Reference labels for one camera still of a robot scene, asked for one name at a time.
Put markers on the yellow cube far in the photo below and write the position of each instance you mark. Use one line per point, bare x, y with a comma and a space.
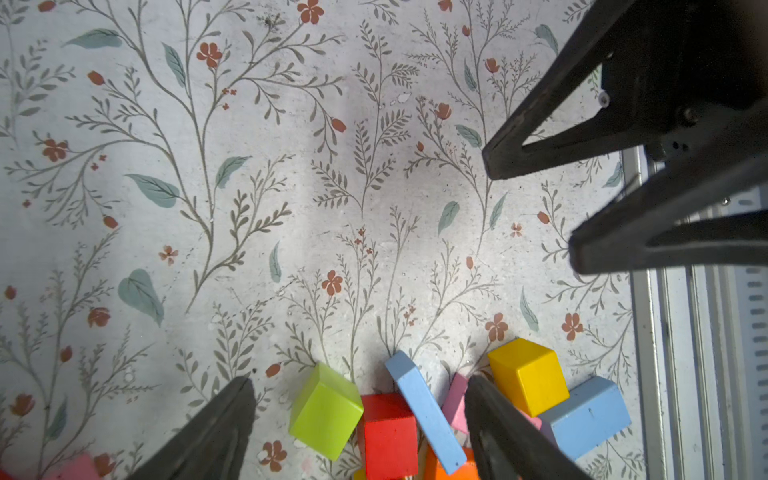
529, 375

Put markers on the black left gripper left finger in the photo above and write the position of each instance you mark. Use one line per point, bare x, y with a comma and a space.
213, 444

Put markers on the red cube block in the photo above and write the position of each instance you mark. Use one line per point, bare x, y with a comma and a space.
388, 437

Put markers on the green cube block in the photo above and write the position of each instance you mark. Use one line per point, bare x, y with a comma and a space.
326, 412

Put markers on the light blue narrow block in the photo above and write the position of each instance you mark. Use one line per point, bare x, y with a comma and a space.
427, 412

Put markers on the pink rectangular block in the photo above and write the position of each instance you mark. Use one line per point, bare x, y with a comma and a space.
80, 468

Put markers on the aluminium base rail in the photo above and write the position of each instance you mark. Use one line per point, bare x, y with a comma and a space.
701, 343

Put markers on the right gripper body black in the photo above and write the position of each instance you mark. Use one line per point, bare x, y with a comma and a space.
677, 73

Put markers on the pink block lower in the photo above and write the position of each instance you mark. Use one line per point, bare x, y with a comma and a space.
454, 405

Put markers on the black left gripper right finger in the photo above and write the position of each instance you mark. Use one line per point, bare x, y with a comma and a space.
505, 444

